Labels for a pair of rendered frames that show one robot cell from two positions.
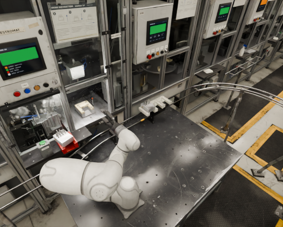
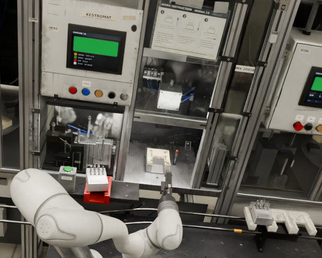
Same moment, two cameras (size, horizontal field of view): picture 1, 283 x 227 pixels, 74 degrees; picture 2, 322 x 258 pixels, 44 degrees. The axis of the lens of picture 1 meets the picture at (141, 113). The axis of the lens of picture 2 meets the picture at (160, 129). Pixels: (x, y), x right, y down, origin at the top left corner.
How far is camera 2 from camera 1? 0.56 m
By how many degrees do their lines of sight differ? 30
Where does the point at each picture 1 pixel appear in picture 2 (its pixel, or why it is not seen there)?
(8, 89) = (66, 81)
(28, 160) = not seen: hidden behind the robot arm
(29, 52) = (108, 47)
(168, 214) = not seen: outside the picture
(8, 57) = (83, 44)
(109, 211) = not seen: outside the picture
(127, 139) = (163, 224)
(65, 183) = (26, 197)
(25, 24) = (120, 14)
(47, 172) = (21, 176)
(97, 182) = (50, 213)
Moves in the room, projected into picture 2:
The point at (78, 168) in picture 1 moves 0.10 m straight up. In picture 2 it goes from (49, 190) to (50, 163)
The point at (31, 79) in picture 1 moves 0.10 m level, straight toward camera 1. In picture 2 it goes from (96, 80) to (91, 89)
